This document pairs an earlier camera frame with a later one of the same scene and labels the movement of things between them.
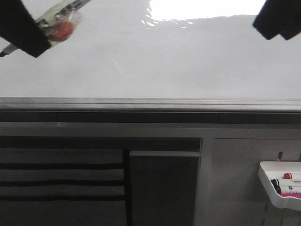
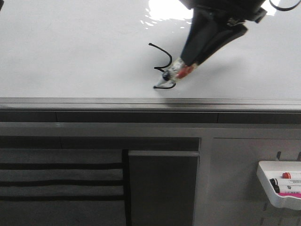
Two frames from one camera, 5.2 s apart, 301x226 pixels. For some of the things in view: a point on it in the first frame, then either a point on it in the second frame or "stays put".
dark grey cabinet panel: x=164 y=186 stays put
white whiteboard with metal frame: x=158 y=55 stays put
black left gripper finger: x=276 y=17 → x=232 y=31
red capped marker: x=287 y=175 stays put
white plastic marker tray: x=281 y=182 stays put
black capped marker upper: x=275 y=183 stays put
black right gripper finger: x=18 y=27 → x=205 y=25
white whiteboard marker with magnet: x=58 y=25 → x=177 y=69
